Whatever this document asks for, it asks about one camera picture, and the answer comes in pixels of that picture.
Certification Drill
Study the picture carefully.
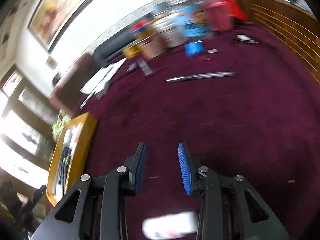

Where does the yellow taped foam tray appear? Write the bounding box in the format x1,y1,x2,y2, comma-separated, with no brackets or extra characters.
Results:
46,112,98,206

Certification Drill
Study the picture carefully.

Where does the nail clipper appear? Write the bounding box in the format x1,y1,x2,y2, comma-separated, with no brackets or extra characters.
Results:
232,34,259,44

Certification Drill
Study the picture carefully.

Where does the small white tube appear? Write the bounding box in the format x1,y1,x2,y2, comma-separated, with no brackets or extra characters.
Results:
138,59,152,76

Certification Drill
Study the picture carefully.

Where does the black leather sofa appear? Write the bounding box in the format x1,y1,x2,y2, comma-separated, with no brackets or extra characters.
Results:
92,29,135,67

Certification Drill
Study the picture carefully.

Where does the white paper notebook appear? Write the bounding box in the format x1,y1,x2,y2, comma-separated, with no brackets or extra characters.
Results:
80,57,127,94

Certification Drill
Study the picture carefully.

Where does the pink knitted sleeve flask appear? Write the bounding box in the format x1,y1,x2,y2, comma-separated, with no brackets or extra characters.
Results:
204,0,234,31

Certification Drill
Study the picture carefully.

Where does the silver pen by notebook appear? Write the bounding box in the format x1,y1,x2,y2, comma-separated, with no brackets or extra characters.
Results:
79,90,95,109

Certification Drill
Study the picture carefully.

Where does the orange contents plastic jar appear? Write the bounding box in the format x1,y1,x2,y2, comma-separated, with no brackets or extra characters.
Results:
137,33,166,60

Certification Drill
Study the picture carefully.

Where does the clear pen far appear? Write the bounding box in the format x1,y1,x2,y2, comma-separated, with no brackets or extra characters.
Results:
164,72,236,82

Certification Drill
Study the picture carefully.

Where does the wooden brick pattern cabinet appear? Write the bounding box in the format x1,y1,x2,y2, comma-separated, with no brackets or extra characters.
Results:
242,0,319,81

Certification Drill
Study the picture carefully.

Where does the brown armchair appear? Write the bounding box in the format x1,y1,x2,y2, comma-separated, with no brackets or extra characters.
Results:
48,53,97,115

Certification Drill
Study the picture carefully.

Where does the blue cartoon label jar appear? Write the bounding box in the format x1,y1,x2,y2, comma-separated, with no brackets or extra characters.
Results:
175,3,211,38

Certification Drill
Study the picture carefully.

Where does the red lid gold jar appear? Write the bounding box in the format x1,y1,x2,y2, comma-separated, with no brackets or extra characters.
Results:
130,20,152,40

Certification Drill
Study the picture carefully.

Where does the blue battery pack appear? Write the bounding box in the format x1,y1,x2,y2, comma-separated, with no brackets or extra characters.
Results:
184,41,204,57

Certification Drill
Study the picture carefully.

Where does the white bottle red label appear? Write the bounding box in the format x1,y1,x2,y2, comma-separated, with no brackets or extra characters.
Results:
142,211,199,239

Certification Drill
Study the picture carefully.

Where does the framed horse painting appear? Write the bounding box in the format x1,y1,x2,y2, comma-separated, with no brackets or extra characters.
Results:
28,0,93,53

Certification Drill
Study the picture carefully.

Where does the white label jar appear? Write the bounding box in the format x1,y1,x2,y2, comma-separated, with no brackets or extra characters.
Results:
152,18,185,48

